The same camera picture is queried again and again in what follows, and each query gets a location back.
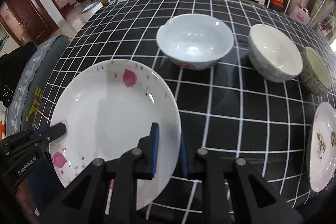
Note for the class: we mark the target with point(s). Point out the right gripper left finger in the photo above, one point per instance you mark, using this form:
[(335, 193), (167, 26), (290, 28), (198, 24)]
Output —
[(149, 145)]

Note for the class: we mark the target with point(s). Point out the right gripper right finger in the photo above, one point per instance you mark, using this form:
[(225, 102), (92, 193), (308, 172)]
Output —
[(188, 157)]

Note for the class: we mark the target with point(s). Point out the large pink petal plate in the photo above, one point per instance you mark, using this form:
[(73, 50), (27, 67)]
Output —
[(107, 109)]

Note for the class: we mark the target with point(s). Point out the white bowl red mark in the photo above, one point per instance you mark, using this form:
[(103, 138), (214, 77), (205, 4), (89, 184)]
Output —
[(195, 41)]

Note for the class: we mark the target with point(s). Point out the cartoon print plate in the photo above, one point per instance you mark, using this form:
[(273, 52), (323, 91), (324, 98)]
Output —
[(321, 148)]

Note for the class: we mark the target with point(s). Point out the cream white bowl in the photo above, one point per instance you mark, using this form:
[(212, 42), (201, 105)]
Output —
[(273, 54)]

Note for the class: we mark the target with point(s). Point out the green patterned bowl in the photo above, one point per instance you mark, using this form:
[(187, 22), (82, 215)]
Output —
[(315, 75)]

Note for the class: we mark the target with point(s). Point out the grey sofa with cover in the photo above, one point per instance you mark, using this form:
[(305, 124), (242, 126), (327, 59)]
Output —
[(22, 112)]

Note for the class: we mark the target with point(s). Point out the black white grid tablecloth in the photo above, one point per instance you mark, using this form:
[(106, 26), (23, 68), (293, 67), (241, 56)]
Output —
[(230, 108)]

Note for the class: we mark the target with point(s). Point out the dark wooden door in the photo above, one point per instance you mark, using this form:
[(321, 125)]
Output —
[(36, 22)]

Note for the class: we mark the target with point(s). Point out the pink shopping bag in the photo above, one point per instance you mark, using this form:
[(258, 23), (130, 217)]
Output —
[(300, 14)]

